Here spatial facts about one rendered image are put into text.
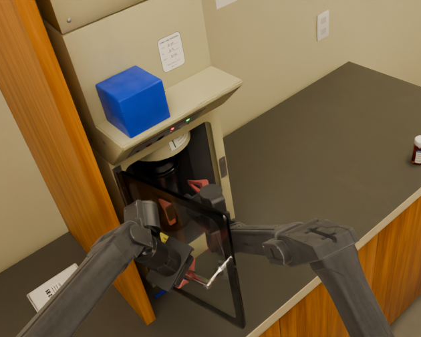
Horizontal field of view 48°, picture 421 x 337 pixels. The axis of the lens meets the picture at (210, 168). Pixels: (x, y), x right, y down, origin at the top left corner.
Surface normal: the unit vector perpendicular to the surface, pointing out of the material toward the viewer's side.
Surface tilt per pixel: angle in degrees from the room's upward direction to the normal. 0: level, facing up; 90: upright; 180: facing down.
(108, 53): 90
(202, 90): 0
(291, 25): 90
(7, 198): 90
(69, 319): 63
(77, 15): 90
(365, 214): 0
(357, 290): 39
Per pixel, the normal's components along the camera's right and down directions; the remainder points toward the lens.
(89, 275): 0.76, -0.51
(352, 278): 0.22, -0.29
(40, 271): -0.14, -0.76
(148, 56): 0.62, 0.43
